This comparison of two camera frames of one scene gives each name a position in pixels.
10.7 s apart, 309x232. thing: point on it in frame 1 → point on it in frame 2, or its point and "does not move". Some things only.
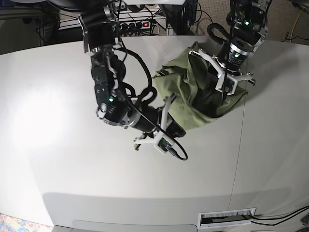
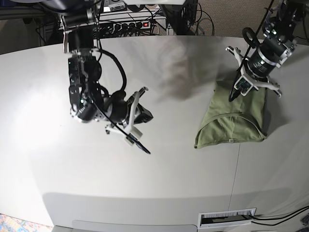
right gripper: x=227 y=80 → x=260 y=62
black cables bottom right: x=286 y=217 does not move
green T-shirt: x=189 y=90 → x=242 y=118
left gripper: x=164 y=142 → x=122 y=111
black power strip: x=138 y=25 does not move
